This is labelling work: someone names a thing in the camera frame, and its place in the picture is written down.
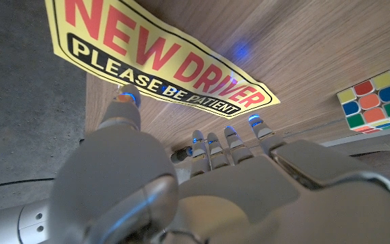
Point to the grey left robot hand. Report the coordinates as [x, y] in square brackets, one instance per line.
[249, 203]

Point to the yellow new driver bumper sticker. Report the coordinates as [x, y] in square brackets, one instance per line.
[147, 61]

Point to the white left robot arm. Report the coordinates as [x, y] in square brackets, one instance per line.
[9, 223]

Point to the multicoloured puzzle cube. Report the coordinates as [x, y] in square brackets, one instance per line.
[374, 101]

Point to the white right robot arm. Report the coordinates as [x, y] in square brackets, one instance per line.
[181, 154]

